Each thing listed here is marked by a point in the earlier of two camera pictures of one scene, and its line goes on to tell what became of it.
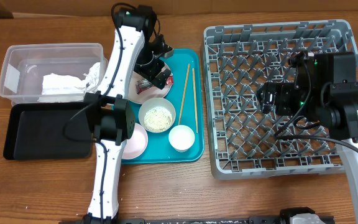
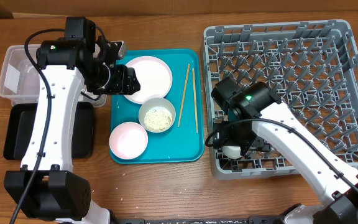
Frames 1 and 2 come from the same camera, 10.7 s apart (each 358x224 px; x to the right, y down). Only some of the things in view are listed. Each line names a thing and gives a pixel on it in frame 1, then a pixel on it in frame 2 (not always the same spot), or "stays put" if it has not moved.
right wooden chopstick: x=195 y=99 stays put
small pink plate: x=136 y=145 stays put
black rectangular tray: x=46 y=130 stays put
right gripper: x=281 y=90 to x=224 y=137
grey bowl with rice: x=156 y=115 stays put
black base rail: x=226 y=220 stays put
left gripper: x=150 y=71 to x=123 y=81
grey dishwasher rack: x=240 y=58 stays put
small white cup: x=181 y=137 to x=232 y=152
